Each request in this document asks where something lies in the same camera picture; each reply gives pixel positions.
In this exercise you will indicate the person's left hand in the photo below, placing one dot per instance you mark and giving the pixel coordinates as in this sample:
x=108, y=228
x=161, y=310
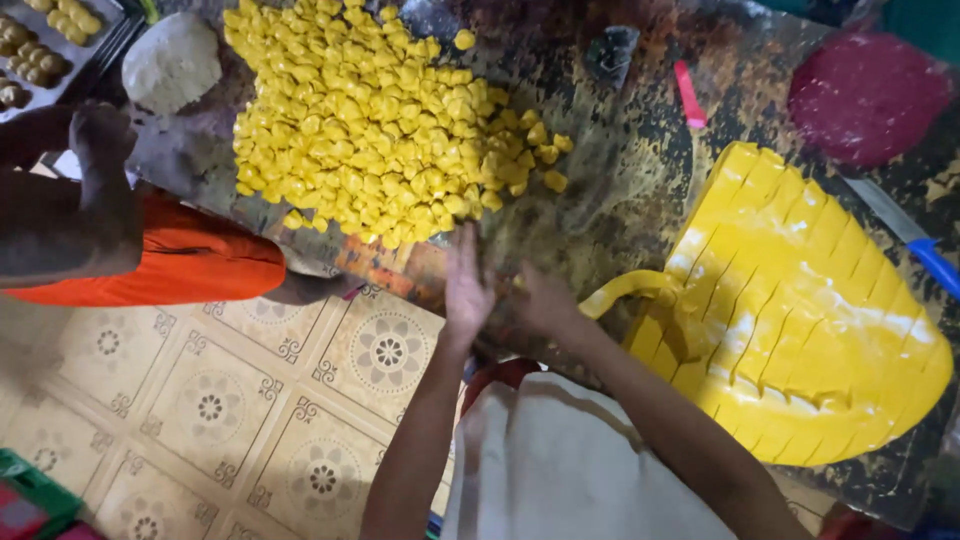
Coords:
x=466, y=289

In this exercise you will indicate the person's right hand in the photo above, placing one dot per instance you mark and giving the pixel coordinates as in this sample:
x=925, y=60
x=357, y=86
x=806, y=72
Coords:
x=546, y=304

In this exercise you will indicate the person's left fingers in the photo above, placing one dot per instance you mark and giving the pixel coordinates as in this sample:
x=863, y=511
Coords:
x=463, y=251

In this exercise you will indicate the heap of yellow dough pieces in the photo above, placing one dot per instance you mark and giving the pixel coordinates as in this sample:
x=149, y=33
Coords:
x=371, y=116

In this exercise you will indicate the yellow dough strip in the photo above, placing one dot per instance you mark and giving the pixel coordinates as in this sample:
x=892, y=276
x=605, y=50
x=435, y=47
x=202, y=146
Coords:
x=626, y=287

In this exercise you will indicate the person's white apron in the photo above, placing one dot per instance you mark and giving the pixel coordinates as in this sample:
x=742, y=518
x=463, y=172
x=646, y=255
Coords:
x=559, y=465

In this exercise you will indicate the crumpled clear plastic wrap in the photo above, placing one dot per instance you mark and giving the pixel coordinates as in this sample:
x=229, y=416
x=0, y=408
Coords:
x=613, y=51

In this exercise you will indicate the pink plastic scraper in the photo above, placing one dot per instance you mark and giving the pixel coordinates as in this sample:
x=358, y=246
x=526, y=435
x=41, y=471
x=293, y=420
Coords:
x=689, y=94

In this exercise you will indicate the sliced yellow dough slab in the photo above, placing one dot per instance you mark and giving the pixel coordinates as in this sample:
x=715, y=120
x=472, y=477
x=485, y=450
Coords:
x=795, y=315

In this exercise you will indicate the pale dough ball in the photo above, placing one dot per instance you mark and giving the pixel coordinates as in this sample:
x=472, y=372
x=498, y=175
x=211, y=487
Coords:
x=172, y=63

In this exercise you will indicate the dark red dough disc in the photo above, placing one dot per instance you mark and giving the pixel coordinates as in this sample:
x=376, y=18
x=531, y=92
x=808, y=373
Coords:
x=866, y=97

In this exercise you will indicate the metal tray of filled pastries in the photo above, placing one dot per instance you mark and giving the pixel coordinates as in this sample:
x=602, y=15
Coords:
x=49, y=49

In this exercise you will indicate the green crate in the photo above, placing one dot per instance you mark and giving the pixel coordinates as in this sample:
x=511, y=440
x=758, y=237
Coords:
x=30, y=499

